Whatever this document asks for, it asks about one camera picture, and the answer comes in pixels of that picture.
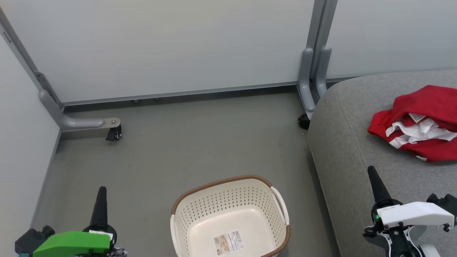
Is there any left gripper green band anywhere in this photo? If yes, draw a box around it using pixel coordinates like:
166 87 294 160
33 186 127 257

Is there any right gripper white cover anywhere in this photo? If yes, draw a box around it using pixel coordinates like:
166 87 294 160
363 166 456 257

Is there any red garment with white trim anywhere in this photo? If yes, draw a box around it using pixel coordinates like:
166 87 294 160
368 85 457 163

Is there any cream perforated laundry basket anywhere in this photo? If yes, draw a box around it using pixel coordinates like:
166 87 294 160
170 175 291 257

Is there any grey fabric sofa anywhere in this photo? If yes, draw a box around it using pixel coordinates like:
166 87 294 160
308 70 457 257

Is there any paper label sticker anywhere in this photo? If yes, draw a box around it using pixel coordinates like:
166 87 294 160
213 230 244 255

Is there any grey partition post foot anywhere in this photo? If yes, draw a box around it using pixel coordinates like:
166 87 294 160
297 0 327 120

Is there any grey partition post with foot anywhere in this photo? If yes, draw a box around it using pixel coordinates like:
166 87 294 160
316 0 338 99

